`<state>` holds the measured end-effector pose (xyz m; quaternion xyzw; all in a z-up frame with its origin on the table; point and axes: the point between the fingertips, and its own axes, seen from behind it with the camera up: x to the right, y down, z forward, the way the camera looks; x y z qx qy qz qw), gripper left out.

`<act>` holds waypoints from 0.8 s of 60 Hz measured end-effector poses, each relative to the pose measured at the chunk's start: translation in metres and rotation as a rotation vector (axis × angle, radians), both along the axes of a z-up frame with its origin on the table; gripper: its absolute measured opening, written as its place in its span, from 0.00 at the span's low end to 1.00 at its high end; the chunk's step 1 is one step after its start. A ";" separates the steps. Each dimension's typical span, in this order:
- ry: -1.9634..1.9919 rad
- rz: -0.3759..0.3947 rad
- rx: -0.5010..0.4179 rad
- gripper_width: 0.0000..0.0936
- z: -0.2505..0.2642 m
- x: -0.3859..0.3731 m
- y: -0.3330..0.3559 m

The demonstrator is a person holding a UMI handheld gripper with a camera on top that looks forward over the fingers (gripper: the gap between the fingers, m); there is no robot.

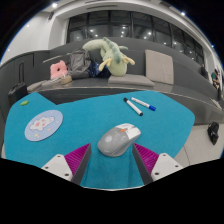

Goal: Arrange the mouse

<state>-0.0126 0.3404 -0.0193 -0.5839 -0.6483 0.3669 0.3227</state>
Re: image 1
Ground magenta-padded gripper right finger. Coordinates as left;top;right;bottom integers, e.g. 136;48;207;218
131;142;184;186

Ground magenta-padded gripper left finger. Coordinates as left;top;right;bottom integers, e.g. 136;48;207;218
41;143;92;186

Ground grey computer mouse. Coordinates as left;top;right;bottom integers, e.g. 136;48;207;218
97;122;142;158

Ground black bag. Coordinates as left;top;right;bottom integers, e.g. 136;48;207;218
206;121;221;146

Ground white marker with blue cap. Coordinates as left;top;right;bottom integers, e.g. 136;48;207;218
130;96;157;112

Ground white marker with black cap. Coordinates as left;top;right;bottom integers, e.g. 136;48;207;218
123;97;144;117

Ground flat grey seat cushion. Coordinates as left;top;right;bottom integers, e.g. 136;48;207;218
107;73;156;88
41;77;68;89
27;79;51;93

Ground black suitcase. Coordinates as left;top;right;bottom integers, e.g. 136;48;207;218
7;62;29;108

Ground small brown pouch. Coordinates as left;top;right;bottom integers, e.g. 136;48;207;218
60;74;73;85

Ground pink plush cushion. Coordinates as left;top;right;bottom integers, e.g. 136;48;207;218
49;60;69;80

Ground upright beige cushion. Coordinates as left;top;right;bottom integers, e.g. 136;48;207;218
144;49;175;86

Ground person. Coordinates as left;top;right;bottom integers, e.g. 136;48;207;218
200;63;208;79
210;68;223;101

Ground dark blue patterned bag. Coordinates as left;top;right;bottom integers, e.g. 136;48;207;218
88;59;112;79

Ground grey backpack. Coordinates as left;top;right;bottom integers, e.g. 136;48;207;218
67;48;92;80

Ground green dragon plush toy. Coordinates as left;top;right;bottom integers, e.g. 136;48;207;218
81;36;136;78

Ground ceiling lights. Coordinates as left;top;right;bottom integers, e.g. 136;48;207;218
24;1;216;49

